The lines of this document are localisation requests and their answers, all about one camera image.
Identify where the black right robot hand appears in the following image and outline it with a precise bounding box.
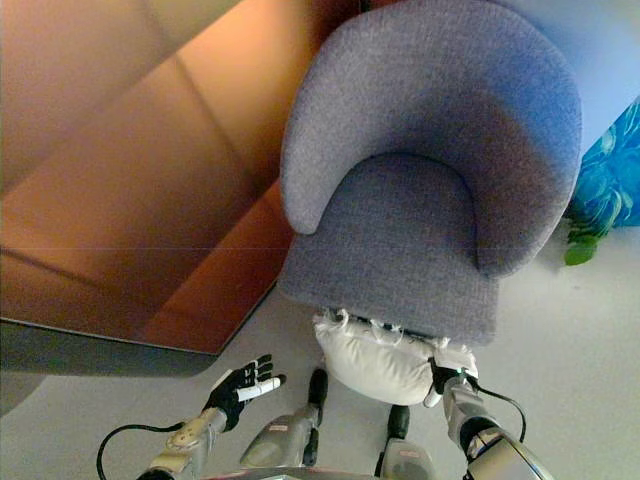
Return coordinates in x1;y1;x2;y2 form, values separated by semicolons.
422;355;480;409

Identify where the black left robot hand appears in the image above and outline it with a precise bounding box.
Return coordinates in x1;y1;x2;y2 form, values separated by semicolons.
203;353;288;433

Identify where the white fringed pillow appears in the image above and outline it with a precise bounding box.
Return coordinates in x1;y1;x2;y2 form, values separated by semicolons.
312;308;480;407

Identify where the silver right robot leg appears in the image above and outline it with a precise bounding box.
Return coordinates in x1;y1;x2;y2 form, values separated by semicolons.
373;404;450;480

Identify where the green plant leaf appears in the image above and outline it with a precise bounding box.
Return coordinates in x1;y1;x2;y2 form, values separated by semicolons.
563;215;607;267

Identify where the grey fabric armchair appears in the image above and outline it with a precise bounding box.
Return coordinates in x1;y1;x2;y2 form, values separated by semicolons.
277;0;584;348

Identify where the blue patterned cushion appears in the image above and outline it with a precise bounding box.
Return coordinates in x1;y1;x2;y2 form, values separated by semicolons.
569;95;640;239

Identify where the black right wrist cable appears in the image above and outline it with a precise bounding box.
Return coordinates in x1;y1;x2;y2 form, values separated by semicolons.
472;382;528;444

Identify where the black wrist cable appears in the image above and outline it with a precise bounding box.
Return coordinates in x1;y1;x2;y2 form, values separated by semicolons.
95;422;187;480
472;382;528;444

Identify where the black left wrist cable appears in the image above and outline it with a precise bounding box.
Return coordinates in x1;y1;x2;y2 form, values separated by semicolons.
95;422;187;480

